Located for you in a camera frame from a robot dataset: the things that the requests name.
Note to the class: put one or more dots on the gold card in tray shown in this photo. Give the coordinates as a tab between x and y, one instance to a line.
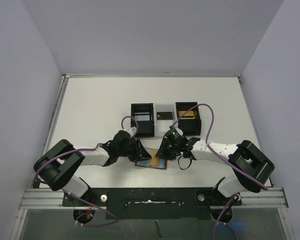
188	115

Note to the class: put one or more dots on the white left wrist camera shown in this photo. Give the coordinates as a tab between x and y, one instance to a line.
131	131

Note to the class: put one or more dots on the black white card sorting tray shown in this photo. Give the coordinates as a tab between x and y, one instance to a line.
157	128

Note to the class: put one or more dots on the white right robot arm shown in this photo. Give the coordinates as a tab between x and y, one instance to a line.
251	167

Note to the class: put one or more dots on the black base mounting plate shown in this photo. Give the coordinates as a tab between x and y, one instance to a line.
157	203

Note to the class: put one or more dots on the black card in tray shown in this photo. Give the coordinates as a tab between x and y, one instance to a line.
164	115

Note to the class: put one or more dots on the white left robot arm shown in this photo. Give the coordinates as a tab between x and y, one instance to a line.
58	166

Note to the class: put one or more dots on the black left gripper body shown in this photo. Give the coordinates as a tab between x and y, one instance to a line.
129	150

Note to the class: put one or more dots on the aluminium frame rail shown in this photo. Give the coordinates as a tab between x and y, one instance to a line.
275	197

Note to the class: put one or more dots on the brown leather card holder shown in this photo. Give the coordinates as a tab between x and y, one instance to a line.
144	163

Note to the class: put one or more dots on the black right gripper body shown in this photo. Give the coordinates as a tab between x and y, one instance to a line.
165	149

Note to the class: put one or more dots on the silver card in tray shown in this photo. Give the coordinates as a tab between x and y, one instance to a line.
142	117

